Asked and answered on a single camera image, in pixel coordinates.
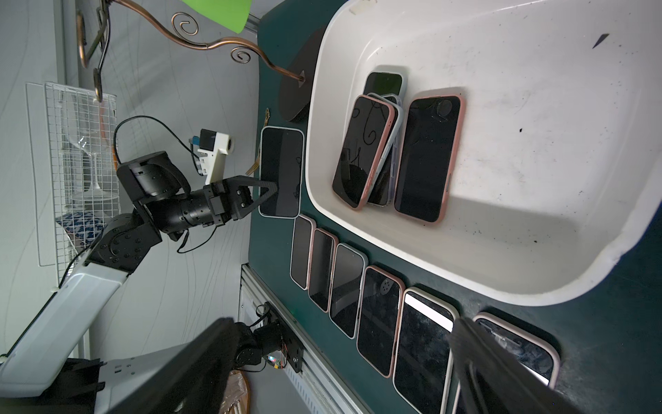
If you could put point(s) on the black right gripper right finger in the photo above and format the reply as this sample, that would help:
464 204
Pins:
493 381

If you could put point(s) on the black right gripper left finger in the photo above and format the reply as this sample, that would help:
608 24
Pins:
194 379

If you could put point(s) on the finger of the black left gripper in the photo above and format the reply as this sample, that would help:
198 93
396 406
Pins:
241 195

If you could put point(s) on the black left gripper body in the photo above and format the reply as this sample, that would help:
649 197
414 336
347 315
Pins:
164 202

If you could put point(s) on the dark pink case phone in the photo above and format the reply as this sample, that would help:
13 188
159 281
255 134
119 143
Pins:
537 356

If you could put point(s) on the pale green case phone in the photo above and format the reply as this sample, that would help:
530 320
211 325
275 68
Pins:
281 162

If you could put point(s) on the light pink case phone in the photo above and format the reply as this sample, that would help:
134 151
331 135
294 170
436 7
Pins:
301 250

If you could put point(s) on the cream case phone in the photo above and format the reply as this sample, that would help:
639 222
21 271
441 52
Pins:
424 361

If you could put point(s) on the rose case phone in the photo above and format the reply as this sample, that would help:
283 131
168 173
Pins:
324 246

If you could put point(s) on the mint green case phone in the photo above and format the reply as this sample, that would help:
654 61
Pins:
349 269

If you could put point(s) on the black phone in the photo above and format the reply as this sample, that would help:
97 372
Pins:
430 145
372 119

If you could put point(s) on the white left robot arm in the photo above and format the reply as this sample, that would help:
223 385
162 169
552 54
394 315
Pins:
39 354

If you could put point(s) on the grey case phone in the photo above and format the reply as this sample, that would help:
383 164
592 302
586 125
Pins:
381 190

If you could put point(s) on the dark green screen phone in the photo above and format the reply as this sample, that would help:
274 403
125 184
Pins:
385 83

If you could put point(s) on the white plastic storage box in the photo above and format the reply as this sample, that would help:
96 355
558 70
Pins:
558 171

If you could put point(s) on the blue yellow patterned plate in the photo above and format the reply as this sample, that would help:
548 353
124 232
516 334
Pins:
82 228

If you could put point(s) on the green table mat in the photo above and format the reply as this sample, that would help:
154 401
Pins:
609 338

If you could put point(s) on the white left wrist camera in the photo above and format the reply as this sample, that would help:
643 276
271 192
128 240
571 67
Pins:
212 149

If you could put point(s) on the white wire wall basket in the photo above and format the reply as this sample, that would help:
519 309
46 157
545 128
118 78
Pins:
73 164

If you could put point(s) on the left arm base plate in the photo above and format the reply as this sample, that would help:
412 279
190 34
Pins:
280 346

